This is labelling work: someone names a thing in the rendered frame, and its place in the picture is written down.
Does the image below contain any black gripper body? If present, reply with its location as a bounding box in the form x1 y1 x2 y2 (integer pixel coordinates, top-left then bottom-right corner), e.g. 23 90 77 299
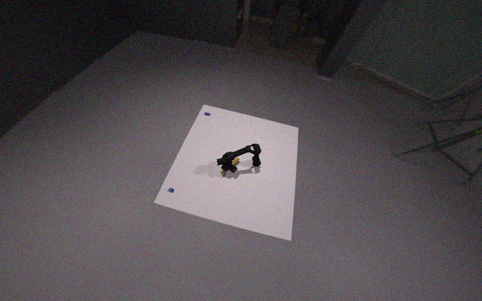
226 163 237 173

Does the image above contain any yellow bar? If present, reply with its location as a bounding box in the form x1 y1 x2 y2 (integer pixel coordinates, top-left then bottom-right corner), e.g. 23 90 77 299
221 157 240 175

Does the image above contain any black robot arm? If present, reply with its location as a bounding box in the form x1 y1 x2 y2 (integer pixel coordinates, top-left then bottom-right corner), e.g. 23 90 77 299
217 143 261 171

